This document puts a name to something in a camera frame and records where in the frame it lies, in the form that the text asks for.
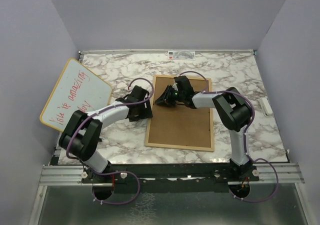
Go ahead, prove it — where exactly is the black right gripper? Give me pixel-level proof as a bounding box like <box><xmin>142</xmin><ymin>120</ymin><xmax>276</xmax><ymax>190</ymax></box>
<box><xmin>155</xmin><ymin>85</ymin><xmax>185</xmax><ymax>108</ymax></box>

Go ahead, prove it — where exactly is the light wooden picture frame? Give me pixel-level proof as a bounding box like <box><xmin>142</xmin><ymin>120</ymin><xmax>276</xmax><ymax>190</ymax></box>
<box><xmin>144</xmin><ymin>74</ymin><xmax>215</xmax><ymax>153</ymax></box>

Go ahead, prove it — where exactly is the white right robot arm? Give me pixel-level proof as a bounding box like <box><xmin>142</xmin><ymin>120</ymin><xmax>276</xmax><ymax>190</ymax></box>
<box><xmin>155</xmin><ymin>75</ymin><xmax>255</xmax><ymax>181</ymax></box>

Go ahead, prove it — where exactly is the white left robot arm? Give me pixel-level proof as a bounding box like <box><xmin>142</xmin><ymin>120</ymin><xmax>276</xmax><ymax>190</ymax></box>
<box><xmin>58</xmin><ymin>85</ymin><xmax>153</xmax><ymax>183</ymax></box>

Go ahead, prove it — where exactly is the white sticker label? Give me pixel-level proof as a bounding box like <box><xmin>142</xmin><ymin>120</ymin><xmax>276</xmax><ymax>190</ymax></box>
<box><xmin>167</xmin><ymin>50</ymin><xmax>196</xmax><ymax>61</ymax></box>

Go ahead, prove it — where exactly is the yellow-rimmed whiteboard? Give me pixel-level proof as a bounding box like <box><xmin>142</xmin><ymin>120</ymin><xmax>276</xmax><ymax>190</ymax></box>
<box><xmin>39</xmin><ymin>58</ymin><xmax>112</xmax><ymax>132</ymax></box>

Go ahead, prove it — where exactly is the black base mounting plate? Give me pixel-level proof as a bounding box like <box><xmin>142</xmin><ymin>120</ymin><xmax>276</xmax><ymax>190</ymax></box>
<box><xmin>81</xmin><ymin>163</ymin><xmax>259</xmax><ymax>194</ymax></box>

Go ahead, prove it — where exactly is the white block at table edge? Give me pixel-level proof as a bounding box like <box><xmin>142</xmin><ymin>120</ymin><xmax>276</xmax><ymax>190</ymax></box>
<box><xmin>259</xmin><ymin>97</ymin><xmax>273</xmax><ymax>117</ymax></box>

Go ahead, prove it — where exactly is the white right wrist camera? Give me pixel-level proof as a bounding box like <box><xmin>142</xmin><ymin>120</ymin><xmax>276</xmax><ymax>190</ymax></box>
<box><xmin>172</xmin><ymin>83</ymin><xmax>179</xmax><ymax>91</ymax></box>

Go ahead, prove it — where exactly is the aluminium back rail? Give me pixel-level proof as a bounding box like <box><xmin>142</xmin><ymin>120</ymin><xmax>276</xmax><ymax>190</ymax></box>
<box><xmin>78</xmin><ymin>49</ymin><xmax>256</xmax><ymax>55</ymax></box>

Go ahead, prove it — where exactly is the aluminium rail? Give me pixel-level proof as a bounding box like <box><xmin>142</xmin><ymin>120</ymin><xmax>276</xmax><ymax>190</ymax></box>
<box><xmin>38</xmin><ymin>163</ymin><xmax>305</xmax><ymax>186</ymax></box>
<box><xmin>78</xmin><ymin>49</ymin><xmax>256</xmax><ymax>55</ymax></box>

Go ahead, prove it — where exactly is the aluminium front rail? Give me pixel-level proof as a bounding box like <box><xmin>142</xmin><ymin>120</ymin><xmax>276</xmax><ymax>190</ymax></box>
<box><xmin>38</xmin><ymin>163</ymin><xmax>305</xmax><ymax>186</ymax></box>

